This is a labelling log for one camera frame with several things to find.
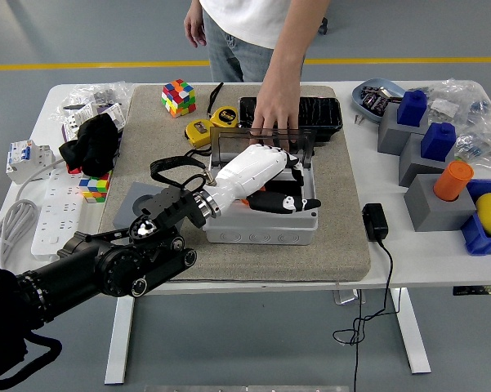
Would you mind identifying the light grey junction box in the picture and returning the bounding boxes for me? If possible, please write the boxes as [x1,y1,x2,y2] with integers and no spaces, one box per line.
[203,157,319,246]

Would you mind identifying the clear bag of metal parts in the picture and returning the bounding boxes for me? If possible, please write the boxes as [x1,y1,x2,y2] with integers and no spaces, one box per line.
[51,81,134,123]

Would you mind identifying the white circuit breaker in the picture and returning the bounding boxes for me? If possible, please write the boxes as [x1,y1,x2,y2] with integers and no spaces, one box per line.
[6,139,56,185]

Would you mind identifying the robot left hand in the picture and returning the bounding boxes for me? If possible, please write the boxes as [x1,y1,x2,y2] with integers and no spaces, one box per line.
[206,145,323,216]

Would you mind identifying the black glossy plastic tray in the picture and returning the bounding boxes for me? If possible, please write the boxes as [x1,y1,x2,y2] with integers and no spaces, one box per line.
[238,96,344,144]

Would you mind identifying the clear plastic bracket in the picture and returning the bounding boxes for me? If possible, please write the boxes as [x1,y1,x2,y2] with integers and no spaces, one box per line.
[333,288,367,305]

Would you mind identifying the blue plastic bin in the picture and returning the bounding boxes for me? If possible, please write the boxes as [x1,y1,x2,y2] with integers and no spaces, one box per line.
[460,179,491,256]

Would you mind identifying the dark wrapped candies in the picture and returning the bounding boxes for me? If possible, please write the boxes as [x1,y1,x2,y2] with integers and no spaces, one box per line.
[359,86,404,115]

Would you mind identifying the person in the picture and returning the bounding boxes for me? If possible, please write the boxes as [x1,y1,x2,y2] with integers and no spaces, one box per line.
[183,0,332,85]

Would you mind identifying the grey-brown mat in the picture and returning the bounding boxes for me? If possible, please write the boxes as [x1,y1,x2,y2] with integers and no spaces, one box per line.
[92,84,372,283]

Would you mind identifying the yellow tape measure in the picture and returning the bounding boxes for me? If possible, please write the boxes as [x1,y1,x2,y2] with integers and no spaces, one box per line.
[183,118,221,158]
[207,82,243,138]

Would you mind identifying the white power strip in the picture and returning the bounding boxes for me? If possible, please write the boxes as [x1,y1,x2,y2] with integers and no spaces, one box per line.
[31,167,87,262]

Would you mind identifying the blue plastic block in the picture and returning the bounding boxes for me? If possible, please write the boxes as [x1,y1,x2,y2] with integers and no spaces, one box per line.
[420,122,458,161]
[396,89,429,127]

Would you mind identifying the black power adapter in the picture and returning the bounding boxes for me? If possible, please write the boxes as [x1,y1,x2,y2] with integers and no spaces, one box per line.
[361,203,390,243]

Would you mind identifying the white table leg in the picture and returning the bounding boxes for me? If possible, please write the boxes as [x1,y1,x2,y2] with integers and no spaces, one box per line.
[390,287,432,375]
[104,296,136,385]

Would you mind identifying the black cloth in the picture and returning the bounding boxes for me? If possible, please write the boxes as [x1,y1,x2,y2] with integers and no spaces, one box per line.
[58,113,122,177]

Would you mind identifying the black adapter cord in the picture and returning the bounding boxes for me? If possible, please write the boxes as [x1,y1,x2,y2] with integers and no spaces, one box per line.
[332,238,401,392]

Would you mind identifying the colourful puzzle cube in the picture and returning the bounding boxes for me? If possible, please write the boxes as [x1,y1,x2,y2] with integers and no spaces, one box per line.
[79,171,114,204]
[161,78,198,118]

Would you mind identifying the orange cylinder battery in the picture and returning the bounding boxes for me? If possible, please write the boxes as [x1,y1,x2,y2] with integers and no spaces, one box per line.
[239,184,267,205]
[433,160,475,203]

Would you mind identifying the smoky transparent box lid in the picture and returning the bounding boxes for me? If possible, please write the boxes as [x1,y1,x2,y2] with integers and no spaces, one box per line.
[208,127,318,171]

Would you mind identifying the grey block holder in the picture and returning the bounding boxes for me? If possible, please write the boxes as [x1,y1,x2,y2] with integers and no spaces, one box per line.
[398,132,458,188]
[377,104,430,156]

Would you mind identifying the person's left hand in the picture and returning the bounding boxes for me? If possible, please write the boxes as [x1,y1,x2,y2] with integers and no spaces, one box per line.
[251,80,301,150]

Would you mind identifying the pale blue plate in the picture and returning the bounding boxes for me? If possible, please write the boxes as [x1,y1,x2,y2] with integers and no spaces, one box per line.
[350,78,405,124]

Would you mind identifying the grey block with round hole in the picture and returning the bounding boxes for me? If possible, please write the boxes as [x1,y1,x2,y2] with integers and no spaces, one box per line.
[112,181,164,232]
[404,174,478,233]

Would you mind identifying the table height control panel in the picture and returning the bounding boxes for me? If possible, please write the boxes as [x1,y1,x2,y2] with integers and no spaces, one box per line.
[452,284,491,296]

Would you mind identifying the clear bags of small parts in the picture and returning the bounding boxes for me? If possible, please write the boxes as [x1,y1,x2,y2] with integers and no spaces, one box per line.
[408,79,491,176]

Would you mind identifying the person's right hand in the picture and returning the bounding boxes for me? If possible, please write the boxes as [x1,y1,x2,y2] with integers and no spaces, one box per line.
[183,7,208,49]

